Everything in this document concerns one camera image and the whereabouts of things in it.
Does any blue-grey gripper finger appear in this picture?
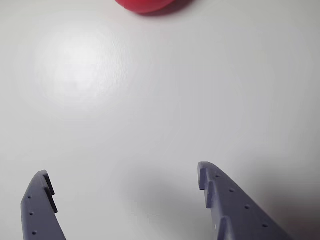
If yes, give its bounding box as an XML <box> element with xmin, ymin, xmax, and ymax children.
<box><xmin>197</xmin><ymin>161</ymin><xmax>297</xmax><ymax>240</ymax></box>
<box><xmin>20</xmin><ymin>169</ymin><xmax>67</xmax><ymax>240</ymax></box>

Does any red ball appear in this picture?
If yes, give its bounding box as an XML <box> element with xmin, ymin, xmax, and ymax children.
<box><xmin>114</xmin><ymin>0</ymin><xmax>195</xmax><ymax>14</ymax></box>

